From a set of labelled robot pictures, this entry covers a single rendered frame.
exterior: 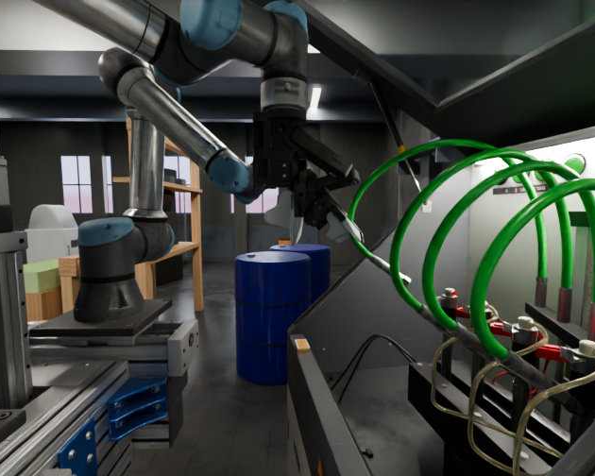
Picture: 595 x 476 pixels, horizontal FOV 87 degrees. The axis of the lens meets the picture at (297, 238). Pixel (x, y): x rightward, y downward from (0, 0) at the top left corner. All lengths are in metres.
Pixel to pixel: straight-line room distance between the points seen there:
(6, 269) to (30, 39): 2.58
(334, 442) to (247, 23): 0.59
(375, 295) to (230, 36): 0.72
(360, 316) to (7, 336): 0.78
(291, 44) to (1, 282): 0.63
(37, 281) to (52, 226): 4.08
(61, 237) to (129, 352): 6.40
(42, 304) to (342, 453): 2.99
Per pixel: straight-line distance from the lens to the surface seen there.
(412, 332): 1.03
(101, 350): 0.89
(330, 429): 0.58
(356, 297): 0.92
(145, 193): 0.95
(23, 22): 3.28
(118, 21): 0.56
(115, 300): 0.86
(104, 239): 0.84
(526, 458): 0.56
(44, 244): 7.39
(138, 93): 0.83
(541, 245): 0.77
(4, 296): 0.76
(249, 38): 0.50
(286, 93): 0.51
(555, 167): 0.54
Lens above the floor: 1.29
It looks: 5 degrees down
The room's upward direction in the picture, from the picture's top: straight up
